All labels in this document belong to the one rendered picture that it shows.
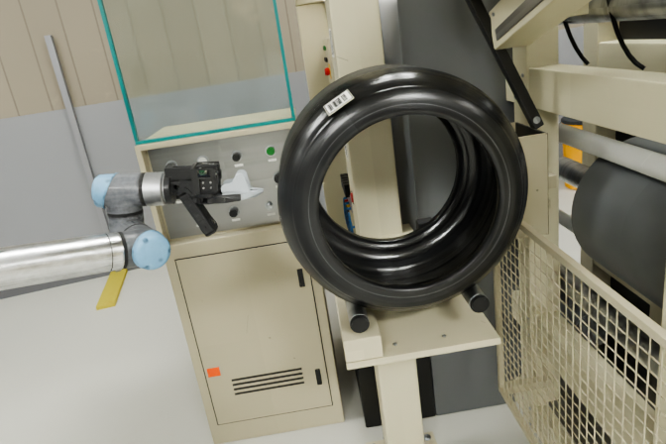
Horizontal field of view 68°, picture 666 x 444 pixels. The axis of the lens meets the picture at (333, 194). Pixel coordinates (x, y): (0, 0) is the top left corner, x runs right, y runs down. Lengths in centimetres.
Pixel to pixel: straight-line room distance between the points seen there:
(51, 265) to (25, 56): 313
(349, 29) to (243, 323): 116
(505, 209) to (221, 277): 113
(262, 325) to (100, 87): 248
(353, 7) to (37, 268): 93
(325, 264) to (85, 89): 313
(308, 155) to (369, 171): 44
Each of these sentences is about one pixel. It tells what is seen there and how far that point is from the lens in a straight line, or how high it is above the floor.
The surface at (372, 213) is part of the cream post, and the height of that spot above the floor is 102.
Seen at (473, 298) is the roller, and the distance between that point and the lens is 120.
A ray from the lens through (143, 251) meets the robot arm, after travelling 104.
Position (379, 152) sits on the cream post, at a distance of 140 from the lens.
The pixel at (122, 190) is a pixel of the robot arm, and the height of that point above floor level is 128.
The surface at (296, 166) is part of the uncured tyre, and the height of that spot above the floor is 129.
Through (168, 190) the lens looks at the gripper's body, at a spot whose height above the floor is 126.
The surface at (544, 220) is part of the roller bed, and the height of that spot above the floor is 95.
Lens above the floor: 153
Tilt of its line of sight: 18 degrees down
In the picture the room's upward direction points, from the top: 8 degrees counter-clockwise
